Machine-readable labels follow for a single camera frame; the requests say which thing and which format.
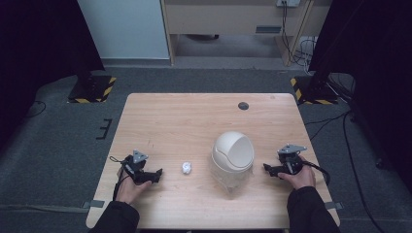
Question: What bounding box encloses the black stand base striped edge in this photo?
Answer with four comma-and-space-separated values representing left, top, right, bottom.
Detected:
67, 75, 118, 105
290, 75, 340, 106

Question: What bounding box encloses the black floor cable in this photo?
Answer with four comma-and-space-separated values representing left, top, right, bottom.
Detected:
24, 100, 48, 119
304, 109, 387, 233

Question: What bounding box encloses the person's left hand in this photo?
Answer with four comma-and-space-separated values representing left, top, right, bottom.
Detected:
115, 175, 153, 206

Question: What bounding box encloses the black curtain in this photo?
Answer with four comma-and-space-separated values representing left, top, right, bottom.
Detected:
0, 0, 106, 153
307, 0, 412, 185

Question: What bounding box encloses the right hand-held gripper black cable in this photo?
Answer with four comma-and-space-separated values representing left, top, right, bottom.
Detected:
302, 159, 331, 186

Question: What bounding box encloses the left hand-held gripper black cable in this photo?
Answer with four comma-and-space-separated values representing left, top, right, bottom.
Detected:
109, 155, 131, 202

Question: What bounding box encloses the white swing-lid trash bin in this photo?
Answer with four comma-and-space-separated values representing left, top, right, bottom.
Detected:
211, 130, 256, 174

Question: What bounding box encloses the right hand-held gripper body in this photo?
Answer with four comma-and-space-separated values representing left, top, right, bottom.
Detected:
275, 143, 309, 178

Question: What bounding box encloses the person's right hand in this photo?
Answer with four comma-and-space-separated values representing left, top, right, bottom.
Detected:
277, 155, 317, 191

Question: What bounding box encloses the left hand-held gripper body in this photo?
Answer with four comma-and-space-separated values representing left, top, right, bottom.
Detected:
122, 149, 156, 185

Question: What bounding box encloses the grey power strip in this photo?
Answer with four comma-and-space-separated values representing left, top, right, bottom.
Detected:
275, 0, 301, 9

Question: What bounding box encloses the white cabinet panel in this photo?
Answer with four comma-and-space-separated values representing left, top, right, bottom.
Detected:
77, 0, 171, 61

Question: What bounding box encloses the hand-held gripper black cable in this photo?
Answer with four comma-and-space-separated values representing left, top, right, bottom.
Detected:
302, 159, 331, 186
109, 155, 131, 202

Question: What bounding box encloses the black cables bundle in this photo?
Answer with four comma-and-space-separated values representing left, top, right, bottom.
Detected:
280, 0, 319, 68

